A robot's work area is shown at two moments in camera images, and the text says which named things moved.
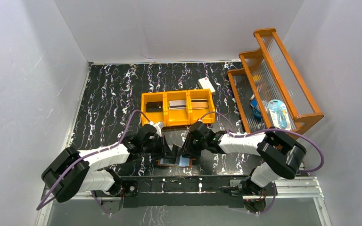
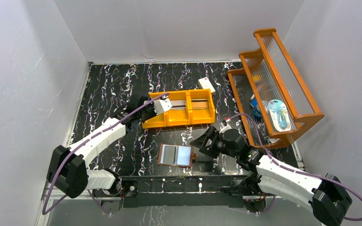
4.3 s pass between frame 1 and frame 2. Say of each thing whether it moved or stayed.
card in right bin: stayed
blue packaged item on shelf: stayed
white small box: stayed
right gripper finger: moved
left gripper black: moved
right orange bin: stayed
